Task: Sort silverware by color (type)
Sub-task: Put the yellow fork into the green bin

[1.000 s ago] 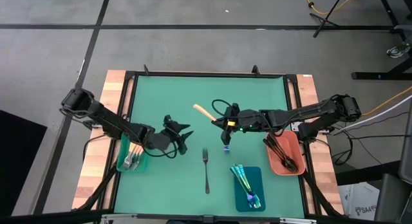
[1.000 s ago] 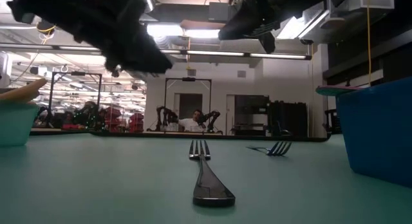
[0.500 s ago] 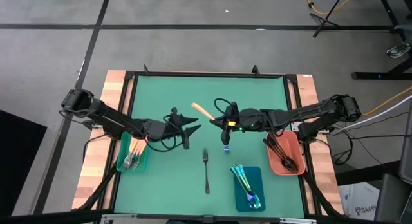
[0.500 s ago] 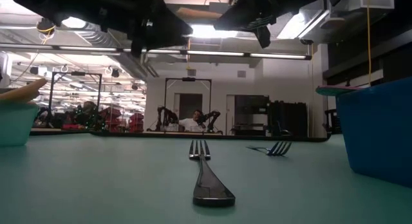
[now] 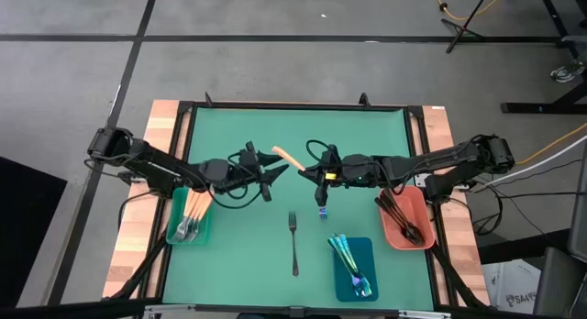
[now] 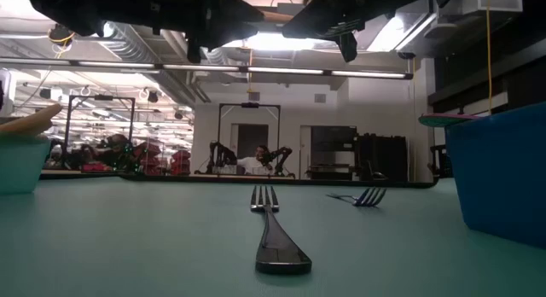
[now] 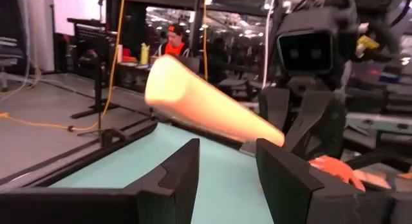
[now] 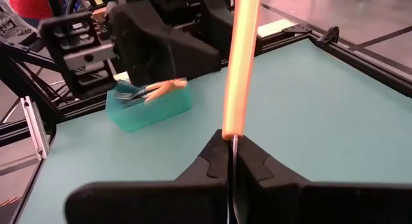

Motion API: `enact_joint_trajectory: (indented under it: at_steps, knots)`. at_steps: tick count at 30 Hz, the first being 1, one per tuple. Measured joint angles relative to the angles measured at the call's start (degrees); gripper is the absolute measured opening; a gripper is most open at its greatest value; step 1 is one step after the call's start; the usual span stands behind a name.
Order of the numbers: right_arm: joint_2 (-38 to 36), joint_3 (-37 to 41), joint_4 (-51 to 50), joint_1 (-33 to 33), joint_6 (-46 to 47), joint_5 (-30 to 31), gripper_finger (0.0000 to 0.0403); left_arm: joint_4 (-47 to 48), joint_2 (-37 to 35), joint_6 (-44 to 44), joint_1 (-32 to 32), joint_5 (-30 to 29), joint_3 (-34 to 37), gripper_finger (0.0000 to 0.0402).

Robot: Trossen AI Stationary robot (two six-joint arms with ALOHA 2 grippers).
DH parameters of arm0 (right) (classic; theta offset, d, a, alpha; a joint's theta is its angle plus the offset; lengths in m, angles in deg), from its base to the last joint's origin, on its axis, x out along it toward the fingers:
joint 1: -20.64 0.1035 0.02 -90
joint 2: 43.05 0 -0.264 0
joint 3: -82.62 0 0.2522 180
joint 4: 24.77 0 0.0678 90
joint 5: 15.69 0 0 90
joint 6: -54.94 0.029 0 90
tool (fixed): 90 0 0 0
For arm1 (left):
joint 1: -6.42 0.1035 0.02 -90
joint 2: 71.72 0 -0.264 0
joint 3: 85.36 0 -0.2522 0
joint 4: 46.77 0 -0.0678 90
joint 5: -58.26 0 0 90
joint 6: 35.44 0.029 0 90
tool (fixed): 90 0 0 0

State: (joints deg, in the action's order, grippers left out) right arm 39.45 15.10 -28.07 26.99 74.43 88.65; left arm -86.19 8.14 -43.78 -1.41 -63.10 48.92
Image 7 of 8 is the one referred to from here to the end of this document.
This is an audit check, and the orange plastic bin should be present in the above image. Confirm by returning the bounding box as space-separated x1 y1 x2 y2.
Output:
308 154 393 192

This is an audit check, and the cluttered work table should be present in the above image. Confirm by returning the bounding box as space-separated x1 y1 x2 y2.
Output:
114 58 162 91

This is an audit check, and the black stand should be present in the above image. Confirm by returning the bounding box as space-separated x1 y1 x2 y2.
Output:
66 17 120 120

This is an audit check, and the yellow bottle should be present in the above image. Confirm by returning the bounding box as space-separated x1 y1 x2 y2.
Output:
140 42 151 66

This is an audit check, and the wood handled fork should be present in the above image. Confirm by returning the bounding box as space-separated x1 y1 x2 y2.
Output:
144 54 286 157

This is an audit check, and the black frame clamp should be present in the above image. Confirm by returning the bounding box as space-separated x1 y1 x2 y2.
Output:
100 127 129 148

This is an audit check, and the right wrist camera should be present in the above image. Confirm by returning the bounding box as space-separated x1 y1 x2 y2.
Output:
276 30 335 76

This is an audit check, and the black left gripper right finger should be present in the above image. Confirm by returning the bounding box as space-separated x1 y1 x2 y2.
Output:
256 138 412 224

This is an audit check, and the person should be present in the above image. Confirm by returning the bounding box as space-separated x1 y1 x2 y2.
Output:
157 24 193 59

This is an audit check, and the yellow cable with black knot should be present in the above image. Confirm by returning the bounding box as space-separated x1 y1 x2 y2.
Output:
0 0 127 133

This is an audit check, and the yellow extension cable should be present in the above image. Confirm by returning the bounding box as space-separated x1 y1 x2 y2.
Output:
201 0 209 82

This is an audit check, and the white cable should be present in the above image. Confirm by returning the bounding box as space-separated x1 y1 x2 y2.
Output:
261 0 278 89

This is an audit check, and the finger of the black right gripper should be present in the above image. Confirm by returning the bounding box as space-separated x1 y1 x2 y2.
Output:
283 90 348 161
258 86 291 132

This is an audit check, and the black table frame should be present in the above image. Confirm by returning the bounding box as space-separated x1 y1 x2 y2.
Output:
0 117 258 190

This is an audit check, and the teal green table mat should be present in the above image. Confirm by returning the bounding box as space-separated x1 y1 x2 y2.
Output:
48 122 274 224

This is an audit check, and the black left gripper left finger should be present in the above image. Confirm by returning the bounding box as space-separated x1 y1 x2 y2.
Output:
0 138 200 224

